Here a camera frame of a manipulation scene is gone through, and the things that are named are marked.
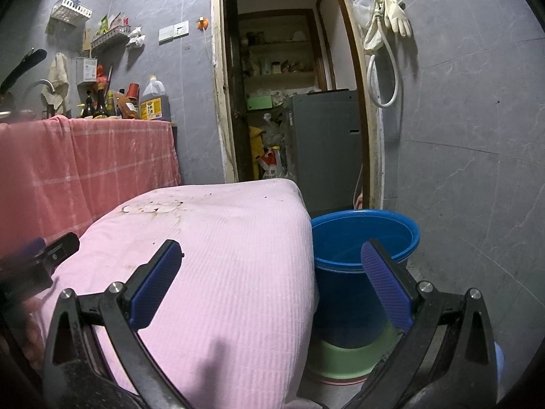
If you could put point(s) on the light blue plastic tub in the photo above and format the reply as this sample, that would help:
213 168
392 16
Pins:
499 366

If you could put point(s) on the green box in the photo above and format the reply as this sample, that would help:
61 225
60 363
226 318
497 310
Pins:
259 102

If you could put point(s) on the cream rubber glove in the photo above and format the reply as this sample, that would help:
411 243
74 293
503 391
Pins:
399 19
372 36

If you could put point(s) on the white inner door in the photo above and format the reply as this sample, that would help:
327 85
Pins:
338 38

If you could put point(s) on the yellow bottle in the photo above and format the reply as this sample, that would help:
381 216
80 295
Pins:
110 104

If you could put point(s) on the beige rag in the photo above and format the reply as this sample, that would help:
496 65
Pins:
57 79

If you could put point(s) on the cream door frame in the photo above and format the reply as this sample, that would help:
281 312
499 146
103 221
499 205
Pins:
218 93

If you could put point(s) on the orange wall plug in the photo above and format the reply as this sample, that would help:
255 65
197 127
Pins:
203 23

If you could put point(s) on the large oil jug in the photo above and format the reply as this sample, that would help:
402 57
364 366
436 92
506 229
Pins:
155 102

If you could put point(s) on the metal faucet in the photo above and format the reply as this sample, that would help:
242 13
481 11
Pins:
36 83

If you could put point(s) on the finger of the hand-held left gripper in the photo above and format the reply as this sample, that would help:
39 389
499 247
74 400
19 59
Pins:
61 247
21 249

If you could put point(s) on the green plastic basin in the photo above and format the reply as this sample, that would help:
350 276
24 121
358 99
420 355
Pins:
349 358

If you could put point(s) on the white wall socket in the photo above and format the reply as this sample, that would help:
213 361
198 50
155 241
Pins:
182 29

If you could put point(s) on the grey washing machine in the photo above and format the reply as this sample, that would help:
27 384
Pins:
323 149

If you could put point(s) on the yellow bag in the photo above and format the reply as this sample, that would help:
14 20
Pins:
256 142

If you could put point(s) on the pink checked cloth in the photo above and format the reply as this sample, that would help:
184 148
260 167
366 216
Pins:
85 166

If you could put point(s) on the white crumpled plastic bag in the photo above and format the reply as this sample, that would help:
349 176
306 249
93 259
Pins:
136 37

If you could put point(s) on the white red printed bag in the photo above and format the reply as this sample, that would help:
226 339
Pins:
269 166

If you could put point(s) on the beige packet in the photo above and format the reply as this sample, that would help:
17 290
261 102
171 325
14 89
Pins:
119 21

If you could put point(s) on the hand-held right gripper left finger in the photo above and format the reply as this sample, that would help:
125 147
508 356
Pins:
155 283

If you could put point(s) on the wooden board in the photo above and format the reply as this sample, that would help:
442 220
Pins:
87 40

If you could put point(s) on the red kitchen utensil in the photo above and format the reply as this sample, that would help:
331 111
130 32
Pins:
101 77

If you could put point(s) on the metal wall shelf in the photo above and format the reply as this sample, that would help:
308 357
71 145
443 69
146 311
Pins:
108 39

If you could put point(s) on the clear plastic bags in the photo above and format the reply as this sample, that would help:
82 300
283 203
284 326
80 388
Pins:
274 130

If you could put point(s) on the white wall basket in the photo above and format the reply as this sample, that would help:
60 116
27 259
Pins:
70 10

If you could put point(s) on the blue plastic bucket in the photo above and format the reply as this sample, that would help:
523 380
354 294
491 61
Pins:
340 298

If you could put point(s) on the green packet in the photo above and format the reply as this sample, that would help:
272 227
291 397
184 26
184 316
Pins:
104 24

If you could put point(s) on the dark wooden door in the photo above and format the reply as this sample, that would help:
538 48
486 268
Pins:
234 93

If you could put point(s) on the white wall switch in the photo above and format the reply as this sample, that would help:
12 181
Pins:
166 34

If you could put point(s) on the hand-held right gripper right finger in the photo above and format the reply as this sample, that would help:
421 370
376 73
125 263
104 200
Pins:
387 285

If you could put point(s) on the pink plastic object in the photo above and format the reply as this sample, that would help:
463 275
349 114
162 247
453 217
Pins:
360 200

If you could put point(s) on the red cup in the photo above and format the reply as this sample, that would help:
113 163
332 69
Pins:
133 90

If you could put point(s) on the dark sauce bottle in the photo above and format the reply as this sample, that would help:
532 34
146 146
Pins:
87 108
100 106

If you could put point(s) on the clear hanging plastic bag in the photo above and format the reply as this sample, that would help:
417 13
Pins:
362 8

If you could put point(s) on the wooden shelf unit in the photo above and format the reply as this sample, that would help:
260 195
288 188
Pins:
281 42

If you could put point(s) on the person's left hand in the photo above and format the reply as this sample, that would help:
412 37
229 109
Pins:
34 328

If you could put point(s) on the pink floral blanket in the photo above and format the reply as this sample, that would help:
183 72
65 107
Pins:
234 264

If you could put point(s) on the brown sauce pouch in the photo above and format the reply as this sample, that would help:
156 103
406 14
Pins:
127 108

